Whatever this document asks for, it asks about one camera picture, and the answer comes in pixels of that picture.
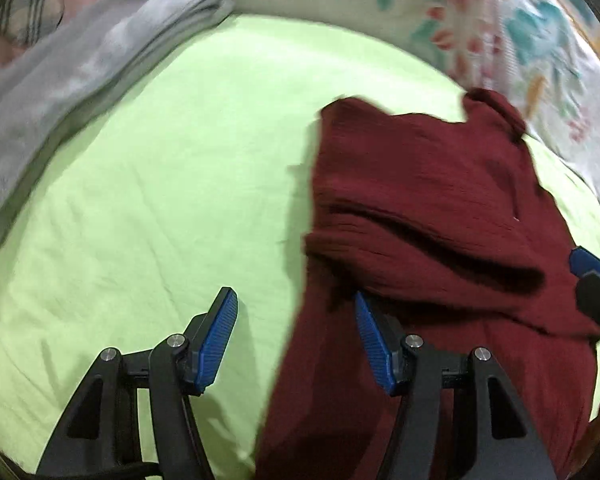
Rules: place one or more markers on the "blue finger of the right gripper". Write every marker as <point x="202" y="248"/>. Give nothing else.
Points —
<point x="582" y="262"/>

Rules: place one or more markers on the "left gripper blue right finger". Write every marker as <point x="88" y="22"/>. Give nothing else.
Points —
<point x="407" y="368"/>

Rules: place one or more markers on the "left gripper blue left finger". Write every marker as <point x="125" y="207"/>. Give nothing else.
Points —
<point x="180" y="367"/>

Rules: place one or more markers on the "dark red knit sweater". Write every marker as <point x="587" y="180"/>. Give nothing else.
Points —
<point x="446" y="227"/>

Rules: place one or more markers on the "light green bed sheet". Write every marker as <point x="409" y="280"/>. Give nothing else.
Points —
<point x="199" y="177"/>

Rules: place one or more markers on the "white floral quilt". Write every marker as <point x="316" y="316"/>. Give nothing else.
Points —
<point x="543" y="55"/>

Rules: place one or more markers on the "grey folded garment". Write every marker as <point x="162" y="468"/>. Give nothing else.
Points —
<point x="77" y="73"/>

